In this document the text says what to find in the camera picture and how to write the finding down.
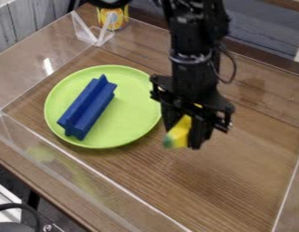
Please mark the green round plate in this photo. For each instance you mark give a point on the green round plate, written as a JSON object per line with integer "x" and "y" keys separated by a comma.
{"x": 131, "y": 115}

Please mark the blue star-shaped block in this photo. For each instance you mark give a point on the blue star-shaped block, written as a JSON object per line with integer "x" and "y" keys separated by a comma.
{"x": 87, "y": 108}

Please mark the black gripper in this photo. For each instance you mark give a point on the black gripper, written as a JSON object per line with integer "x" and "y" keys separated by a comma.
{"x": 190, "y": 92}

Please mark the clear acrylic enclosure wall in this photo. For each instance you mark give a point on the clear acrylic enclosure wall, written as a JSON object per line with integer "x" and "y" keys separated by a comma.
{"x": 235, "y": 186}

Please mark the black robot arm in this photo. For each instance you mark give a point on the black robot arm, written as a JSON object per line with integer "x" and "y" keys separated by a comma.
{"x": 198, "y": 24}

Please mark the yellow labelled tin can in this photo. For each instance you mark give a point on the yellow labelled tin can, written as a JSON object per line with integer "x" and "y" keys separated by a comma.
{"x": 115, "y": 16}

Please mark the yellow toy banana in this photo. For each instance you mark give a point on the yellow toy banana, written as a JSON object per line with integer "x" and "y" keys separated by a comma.
{"x": 177, "y": 136}

